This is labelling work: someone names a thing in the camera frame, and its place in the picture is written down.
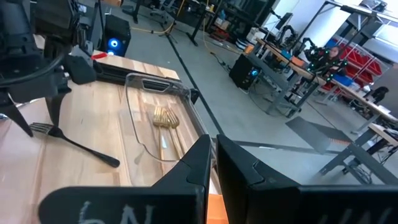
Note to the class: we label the black floor mat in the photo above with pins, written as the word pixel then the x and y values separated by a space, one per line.
pixel 311 133

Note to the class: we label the person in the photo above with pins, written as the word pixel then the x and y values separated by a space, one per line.
pixel 334 53

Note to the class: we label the black metal fork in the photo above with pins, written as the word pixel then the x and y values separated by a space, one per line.
pixel 93 154

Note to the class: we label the grey desk legs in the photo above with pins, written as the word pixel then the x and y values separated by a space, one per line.
pixel 367 158

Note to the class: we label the clear plastic bin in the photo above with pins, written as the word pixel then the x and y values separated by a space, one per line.
pixel 136 77

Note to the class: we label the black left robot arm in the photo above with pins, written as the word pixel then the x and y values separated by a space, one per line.
pixel 15 18

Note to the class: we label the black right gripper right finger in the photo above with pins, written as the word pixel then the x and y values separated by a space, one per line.
pixel 280 202

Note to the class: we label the black computer tower blue light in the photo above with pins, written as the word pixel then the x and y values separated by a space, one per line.
pixel 119 28

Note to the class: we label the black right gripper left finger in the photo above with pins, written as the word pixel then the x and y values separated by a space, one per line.
pixel 140 205

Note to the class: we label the orange plastic bin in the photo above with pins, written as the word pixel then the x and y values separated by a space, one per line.
pixel 216 211

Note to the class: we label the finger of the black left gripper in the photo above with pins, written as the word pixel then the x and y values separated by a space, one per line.
pixel 57 109
pixel 12 113

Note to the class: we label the gold metal fork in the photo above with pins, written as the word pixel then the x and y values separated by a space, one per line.
pixel 175 121
pixel 168 119
pixel 158 118

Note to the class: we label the red tag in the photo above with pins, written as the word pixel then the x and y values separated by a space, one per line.
pixel 99 56

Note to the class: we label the long wooden desk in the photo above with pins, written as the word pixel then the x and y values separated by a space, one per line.
pixel 292 63

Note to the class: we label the red storage bin shelf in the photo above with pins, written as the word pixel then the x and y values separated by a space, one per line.
pixel 357 59

